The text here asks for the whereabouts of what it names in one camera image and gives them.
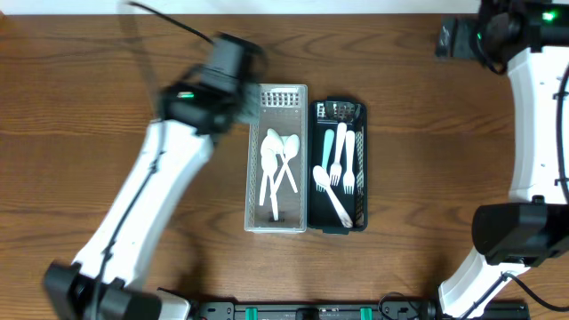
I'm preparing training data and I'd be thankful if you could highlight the white plastic spoon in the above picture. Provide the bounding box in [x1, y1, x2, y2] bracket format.
[259, 135, 278, 206]
[266, 127, 300, 195]
[261, 149, 279, 221]
[276, 134, 301, 193]
[312, 165, 353, 228]

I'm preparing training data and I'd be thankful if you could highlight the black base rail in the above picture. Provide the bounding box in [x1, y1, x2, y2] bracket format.
[190, 295, 531, 320]

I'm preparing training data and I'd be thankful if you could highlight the clear plastic basket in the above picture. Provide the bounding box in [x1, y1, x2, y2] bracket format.
[244, 84, 308, 233]

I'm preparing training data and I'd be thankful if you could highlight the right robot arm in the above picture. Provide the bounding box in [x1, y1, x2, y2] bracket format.
[436, 0, 568, 319]

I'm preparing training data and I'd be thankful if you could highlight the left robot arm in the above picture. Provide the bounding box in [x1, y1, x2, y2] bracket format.
[44, 33, 268, 319]

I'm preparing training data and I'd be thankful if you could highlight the white plastic fork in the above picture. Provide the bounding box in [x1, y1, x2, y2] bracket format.
[330, 123, 347, 186]
[321, 129, 334, 171]
[342, 131, 356, 195]

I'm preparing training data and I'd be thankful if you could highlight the black plastic basket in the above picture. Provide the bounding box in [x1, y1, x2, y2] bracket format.
[307, 96, 368, 235]

